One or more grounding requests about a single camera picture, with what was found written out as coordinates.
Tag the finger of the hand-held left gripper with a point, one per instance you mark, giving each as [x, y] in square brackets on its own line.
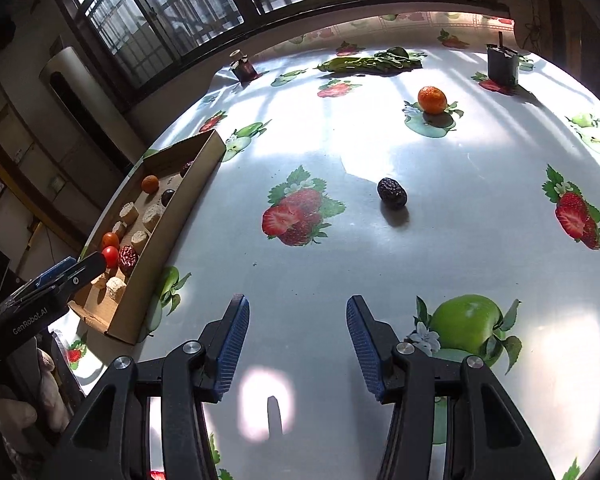
[87, 270]
[55, 270]

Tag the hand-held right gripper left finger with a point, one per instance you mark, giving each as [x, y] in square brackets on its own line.
[232, 345]

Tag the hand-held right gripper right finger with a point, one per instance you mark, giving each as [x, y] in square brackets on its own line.
[365, 350]

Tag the beige dried food chunk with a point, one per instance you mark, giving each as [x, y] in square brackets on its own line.
[139, 238]
[153, 215]
[100, 280]
[128, 211]
[119, 228]
[116, 287]

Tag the red cherry tomato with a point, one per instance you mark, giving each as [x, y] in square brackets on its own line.
[110, 256]

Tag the orange cherry tomato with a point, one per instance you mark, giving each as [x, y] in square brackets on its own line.
[110, 240]

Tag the shallow cardboard box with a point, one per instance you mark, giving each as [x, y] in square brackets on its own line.
[180, 220]

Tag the dark round plum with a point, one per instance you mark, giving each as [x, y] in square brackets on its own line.
[168, 196]

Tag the dark dried jujube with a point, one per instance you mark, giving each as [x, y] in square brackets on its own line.
[392, 192]

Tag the person's left hand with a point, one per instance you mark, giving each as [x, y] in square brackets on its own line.
[50, 390]

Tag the fruit printed tablecloth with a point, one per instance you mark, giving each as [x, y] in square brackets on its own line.
[305, 270]

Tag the orange mandarin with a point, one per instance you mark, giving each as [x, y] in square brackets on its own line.
[150, 183]
[432, 99]

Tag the wooden shelf unit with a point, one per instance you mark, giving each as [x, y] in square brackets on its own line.
[25, 160]

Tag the standing white air conditioner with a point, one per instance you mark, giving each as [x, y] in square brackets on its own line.
[75, 90]

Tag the black jar with cream lid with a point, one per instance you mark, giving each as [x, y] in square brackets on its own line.
[243, 66]

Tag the dark framed window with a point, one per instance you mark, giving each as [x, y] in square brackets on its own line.
[180, 10]

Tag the green leafy vegetable bunch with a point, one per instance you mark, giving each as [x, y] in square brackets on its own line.
[370, 63]

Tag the black container with stick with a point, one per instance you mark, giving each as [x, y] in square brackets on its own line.
[502, 65]

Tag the white wall switch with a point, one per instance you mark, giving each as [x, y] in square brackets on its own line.
[56, 182]

